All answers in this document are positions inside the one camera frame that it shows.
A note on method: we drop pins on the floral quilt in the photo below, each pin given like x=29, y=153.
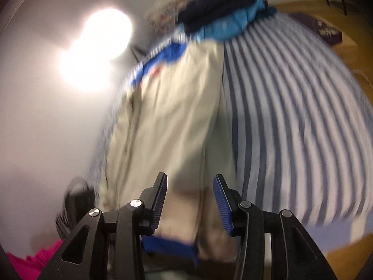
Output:
x=163, y=17

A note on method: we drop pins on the light blue cloth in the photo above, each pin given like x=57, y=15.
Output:
x=230, y=26

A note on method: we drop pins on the beige and blue jacket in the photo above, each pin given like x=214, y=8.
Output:
x=174, y=122

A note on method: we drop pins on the folded navy garment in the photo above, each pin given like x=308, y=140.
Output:
x=215, y=5

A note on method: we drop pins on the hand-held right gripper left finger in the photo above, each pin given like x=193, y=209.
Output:
x=158, y=201

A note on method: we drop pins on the black tripod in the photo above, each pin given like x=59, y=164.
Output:
x=137, y=54

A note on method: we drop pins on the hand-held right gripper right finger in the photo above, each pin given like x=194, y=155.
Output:
x=223, y=204

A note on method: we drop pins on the person's pink clothing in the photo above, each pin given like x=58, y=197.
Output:
x=32, y=265

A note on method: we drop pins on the dark striped bed sheet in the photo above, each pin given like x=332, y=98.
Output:
x=78, y=204

